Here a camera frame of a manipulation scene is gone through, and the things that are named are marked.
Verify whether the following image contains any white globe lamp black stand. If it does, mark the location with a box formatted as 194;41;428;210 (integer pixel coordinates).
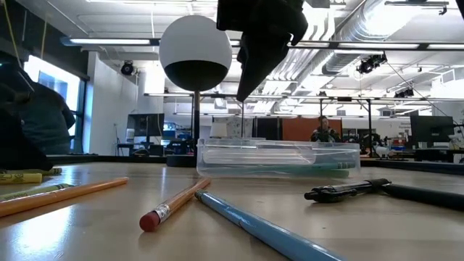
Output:
158;14;233;168

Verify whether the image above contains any clear plastic supply box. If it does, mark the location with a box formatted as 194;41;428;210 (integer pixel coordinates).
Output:
196;137;362;179

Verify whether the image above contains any black ceiling spotlight cluster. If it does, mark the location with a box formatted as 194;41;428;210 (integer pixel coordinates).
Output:
356;53;388;75

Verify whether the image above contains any black equipment top right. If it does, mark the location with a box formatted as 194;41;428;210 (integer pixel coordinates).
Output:
46;154;464;177

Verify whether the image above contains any person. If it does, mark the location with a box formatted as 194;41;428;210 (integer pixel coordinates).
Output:
17;81;78;156
310;115;342;144

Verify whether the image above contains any yellow highlighter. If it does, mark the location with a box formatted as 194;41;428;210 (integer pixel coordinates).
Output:
0;173;44;185

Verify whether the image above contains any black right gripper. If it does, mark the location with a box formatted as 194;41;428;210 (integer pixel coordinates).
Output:
216;0;309;103

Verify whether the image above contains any small black ceiling fixture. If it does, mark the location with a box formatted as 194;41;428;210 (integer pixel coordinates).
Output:
394;87;415;99

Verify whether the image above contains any black round wall device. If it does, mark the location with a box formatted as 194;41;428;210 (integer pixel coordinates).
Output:
120;60;136;77

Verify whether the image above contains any blue pencil green ferrule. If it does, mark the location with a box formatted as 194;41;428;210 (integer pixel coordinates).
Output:
194;188;347;261

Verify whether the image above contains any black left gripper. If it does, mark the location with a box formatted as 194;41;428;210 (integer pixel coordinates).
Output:
0;61;54;171

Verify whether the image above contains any silver ventilation duct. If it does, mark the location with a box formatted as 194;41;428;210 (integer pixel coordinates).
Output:
318;0;432;75

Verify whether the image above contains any orange partition wall panel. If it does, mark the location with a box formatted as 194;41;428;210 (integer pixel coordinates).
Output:
281;117;343;143

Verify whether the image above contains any black overhead pipe frame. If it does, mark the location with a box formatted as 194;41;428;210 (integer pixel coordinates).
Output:
144;92;464;157

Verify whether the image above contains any black pen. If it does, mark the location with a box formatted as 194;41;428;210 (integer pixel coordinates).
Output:
303;178;464;212

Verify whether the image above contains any black standing desk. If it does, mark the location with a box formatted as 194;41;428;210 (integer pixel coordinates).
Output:
116;142;166;157

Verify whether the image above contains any hanging yellow cord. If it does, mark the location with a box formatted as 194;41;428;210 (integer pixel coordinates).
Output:
1;0;23;70
38;20;49;61

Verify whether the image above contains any black monitor on standing desk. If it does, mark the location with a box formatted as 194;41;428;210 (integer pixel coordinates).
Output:
126;112;165;144

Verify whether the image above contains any green crayon yellow-green label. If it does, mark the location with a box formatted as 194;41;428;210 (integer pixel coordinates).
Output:
0;183;75;202

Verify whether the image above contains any large black monitor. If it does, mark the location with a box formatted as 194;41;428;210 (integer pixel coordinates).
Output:
410;115;455;149

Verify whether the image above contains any white printed board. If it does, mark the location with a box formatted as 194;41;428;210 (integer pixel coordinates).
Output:
209;116;254;138

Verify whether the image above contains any long ceiling light strip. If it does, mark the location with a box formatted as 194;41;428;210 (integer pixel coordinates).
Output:
230;39;464;51
60;36;160;47

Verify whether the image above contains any orange pencil red eraser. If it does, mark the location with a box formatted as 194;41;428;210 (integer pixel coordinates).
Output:
138;177;212;233
0;176;130;218

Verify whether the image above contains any large glass window wall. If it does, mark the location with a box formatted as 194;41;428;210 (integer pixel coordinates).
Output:
23;54;87;156

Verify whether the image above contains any low black desk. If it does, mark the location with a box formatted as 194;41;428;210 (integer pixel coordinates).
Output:
413;147;464;164

